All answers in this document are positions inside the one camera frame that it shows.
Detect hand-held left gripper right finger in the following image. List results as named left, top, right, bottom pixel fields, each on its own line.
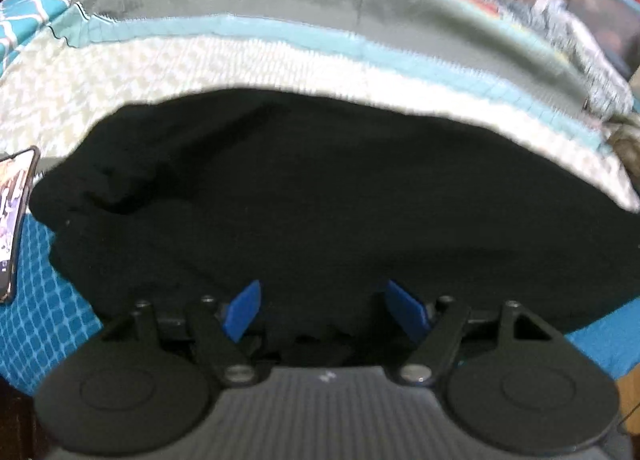
left=385, top=280, right=567, bottom=388

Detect blue-grey floral cloth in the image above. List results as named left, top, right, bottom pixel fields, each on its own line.
left=475, top=0, right=634, bottom=117

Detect teal patterned pillow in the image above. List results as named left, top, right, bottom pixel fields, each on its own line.
left=0, top=0, right=84, bottom=77

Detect olive clothes pile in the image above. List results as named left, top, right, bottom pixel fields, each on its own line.
left=602, top=115, right=640, bottom=167

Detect black pants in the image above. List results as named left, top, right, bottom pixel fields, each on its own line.
left=27, top=87, right=640, bottom=366

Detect smartphone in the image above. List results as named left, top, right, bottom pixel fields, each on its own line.
left=0, top=145, right=41, bottom=304

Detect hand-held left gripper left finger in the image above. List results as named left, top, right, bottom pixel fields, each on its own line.
left=100, top=280, right=264, bottom=388

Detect patterned bedsheet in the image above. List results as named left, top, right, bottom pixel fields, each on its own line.
left=0, top=0, right=640, bottom=391

